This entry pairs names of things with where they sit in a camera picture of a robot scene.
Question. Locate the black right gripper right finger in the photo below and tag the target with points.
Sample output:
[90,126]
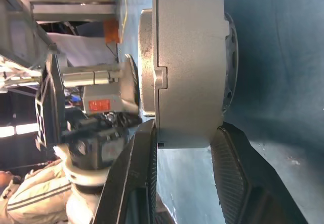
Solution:
[235,178]

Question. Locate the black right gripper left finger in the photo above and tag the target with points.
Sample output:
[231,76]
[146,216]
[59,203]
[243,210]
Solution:
[131,178]

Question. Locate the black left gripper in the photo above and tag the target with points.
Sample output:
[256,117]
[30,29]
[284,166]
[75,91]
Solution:
[96,143]

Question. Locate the silver motor housing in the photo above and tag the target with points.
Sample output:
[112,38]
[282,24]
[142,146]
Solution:
[189,69]

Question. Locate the silver box with red label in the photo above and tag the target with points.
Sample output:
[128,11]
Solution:
[101,94]

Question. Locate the person in white striped jacket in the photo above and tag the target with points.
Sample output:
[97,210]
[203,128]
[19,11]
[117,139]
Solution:
[33,198]

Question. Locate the white sheet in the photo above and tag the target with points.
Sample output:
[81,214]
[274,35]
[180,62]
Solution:
[81,49]

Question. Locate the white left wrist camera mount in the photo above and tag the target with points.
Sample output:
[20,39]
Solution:
[83,177]

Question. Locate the black lattice frame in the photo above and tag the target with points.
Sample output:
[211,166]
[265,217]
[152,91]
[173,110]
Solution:
[48,102]

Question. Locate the aluminium frame structure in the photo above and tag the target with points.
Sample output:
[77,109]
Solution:
[71,6]

